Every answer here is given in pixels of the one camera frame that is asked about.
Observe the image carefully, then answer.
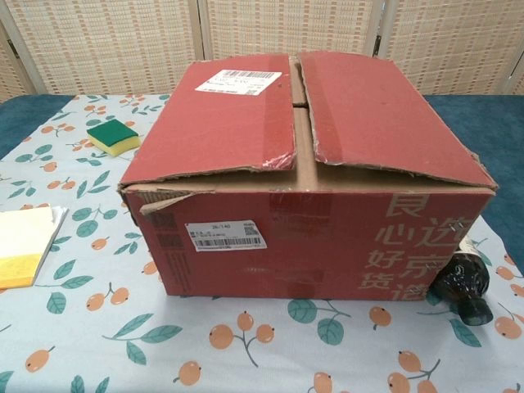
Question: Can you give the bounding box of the red cardboard shipping box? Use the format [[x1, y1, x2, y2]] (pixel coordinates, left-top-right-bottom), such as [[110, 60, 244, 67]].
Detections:
[[117, 52, 499, 302]]

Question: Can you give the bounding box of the green and yellow sponge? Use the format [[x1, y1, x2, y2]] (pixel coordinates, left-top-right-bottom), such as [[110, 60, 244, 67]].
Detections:
[[85, 119, 141, 159]]

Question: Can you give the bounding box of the fruit and leaf print tablecloth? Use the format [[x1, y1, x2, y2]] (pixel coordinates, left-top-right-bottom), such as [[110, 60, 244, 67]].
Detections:
[[0, 93, 524, 393]]

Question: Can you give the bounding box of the woven bamboo folding screen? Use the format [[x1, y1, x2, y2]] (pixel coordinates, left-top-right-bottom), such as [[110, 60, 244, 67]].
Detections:
[[0, 0, 524, 104]]

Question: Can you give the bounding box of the dark glass bottle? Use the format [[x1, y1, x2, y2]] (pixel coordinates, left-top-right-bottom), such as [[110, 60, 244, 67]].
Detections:
[[427, 237, 495, 327]]

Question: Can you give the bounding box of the teal table cloth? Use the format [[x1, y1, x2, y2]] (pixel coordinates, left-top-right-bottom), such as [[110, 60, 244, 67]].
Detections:
[[0, 93, 524, 265]]

